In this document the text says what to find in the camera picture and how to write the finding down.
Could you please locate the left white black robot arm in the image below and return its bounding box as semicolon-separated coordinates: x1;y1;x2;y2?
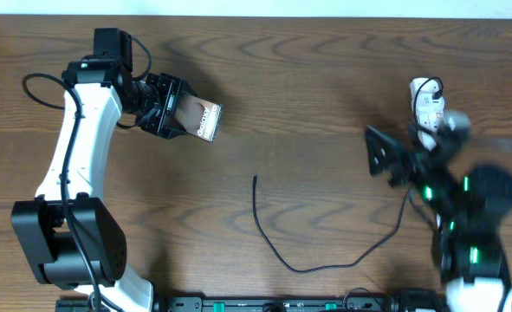
11;28;195;311

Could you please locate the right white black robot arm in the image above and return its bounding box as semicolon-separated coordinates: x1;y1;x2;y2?
365;126;512;311

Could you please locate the white power strip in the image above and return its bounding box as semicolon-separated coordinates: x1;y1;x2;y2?
409;77;445;151

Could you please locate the black charger cable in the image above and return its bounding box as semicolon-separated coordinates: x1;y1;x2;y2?
251;76;445;275

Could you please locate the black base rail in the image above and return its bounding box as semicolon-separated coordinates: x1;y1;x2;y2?
55;296;447;312

